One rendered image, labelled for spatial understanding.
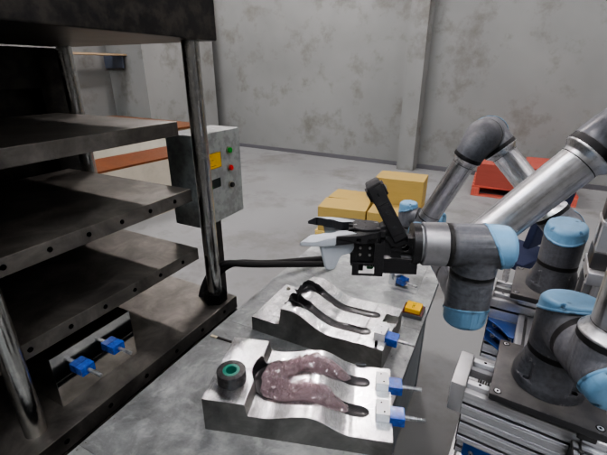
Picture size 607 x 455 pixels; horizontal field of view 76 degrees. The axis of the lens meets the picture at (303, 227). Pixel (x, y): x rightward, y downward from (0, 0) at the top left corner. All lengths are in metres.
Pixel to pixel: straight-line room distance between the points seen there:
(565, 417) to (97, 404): 1.22
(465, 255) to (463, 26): 6.85
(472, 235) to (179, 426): 0.93
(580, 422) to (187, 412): 0.97
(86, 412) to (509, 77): 6.93
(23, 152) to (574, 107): 6.96
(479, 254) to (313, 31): 7.89
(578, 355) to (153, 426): 1.04
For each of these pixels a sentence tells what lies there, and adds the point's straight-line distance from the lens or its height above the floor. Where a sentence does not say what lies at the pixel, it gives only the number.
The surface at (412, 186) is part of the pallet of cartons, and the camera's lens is 4.12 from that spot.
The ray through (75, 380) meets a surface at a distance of 1.43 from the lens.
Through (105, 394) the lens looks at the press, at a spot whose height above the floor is 0.79.
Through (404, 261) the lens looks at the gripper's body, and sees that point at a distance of 0.68.
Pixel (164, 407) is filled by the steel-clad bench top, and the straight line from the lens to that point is 1.31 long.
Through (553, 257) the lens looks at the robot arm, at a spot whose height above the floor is 1.17.
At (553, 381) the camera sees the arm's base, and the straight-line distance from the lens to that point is 1.05.
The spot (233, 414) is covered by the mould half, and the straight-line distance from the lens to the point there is 1.15.
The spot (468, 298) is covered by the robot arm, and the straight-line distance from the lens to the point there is 0.72.
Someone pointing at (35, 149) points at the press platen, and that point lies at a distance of 1.22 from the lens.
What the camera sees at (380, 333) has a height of 0.92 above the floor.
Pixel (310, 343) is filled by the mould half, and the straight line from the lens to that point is 1.41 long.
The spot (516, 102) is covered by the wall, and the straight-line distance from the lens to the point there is 7.29.
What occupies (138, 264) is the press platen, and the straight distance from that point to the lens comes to 1.58.
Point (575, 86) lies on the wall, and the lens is 7.27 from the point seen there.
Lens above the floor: 1.71
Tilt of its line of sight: 22 degrees down
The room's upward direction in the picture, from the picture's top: straight up
